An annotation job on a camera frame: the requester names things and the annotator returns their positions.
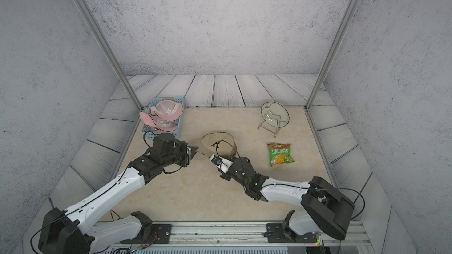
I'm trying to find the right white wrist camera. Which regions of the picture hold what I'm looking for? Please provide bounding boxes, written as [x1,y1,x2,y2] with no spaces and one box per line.
[210,154,233,174]

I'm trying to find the green red snack bag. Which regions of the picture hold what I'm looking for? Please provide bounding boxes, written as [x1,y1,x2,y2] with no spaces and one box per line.
[267,142,295,167]

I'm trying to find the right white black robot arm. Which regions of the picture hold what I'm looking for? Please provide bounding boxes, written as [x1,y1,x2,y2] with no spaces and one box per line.
[210,155,355,242]

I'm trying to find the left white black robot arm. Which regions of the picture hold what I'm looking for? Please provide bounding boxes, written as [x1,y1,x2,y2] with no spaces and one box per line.
[31,133,198,254]

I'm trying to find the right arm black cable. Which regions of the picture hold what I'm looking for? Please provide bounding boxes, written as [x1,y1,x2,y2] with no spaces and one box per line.
[211,140,366,221]

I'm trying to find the aluminium front rail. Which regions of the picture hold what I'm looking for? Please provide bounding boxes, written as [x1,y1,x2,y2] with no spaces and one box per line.
[68,218,374,254]

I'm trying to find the beige baseball cap black logo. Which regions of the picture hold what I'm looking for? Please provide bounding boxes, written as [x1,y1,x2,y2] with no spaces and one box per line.
[197,132,238,158]

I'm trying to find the white ceramic plate red flowers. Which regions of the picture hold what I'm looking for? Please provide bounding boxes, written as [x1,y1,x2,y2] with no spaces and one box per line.
[261,101,290,128]

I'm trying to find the aluminium corner post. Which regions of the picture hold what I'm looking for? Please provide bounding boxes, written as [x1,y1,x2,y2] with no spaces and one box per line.
[73,0,143,111]
[305,0,360,112]

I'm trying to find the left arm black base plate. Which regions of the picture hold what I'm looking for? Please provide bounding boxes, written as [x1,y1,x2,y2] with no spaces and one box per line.
[120,223,172,245]

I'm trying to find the light blue plastic basket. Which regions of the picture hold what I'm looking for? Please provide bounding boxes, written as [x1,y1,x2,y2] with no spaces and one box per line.
[140,96,185,139]

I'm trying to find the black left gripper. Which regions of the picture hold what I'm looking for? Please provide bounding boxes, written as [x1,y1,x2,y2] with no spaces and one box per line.
[161,140,200,169]

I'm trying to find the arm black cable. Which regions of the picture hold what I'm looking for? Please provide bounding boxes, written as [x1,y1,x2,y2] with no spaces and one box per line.
[211,140,366,221]
[29,131,188,254]

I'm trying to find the right aluminium corner post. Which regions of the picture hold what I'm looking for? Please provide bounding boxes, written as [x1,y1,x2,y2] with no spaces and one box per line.
[305,0,360,112]

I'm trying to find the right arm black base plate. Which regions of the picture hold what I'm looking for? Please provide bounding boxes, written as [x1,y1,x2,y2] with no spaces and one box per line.
[263,223,318,244]

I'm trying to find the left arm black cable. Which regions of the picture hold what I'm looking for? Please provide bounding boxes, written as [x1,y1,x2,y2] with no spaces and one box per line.
[29,131,188,254]

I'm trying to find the pink baseball cap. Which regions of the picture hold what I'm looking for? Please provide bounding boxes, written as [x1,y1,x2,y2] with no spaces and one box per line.
[139,99,184,132]

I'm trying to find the left aluminium corner post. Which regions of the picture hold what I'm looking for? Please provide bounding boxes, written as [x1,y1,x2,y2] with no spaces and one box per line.
[73,0,143,111]

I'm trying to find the chrome wire plate rack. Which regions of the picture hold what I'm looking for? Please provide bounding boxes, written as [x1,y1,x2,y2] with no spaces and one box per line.
[257,111,282,138]

